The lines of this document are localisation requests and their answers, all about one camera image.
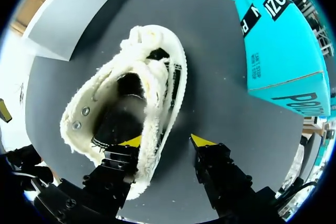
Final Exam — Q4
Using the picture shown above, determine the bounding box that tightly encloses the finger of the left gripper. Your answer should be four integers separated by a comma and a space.
0, 98, 13, 123

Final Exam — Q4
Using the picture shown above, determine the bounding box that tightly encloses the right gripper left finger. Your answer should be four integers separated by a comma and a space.
82, 135, 142, 210

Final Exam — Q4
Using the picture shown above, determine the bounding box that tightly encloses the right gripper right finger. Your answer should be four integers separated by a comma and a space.
190, 133, 279, 220

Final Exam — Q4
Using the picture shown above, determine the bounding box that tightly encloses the white fluffy shoe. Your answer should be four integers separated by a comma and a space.
59, 24, 187, 200

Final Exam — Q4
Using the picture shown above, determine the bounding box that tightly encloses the large teal box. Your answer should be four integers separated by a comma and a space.
234, 0, 332, 118

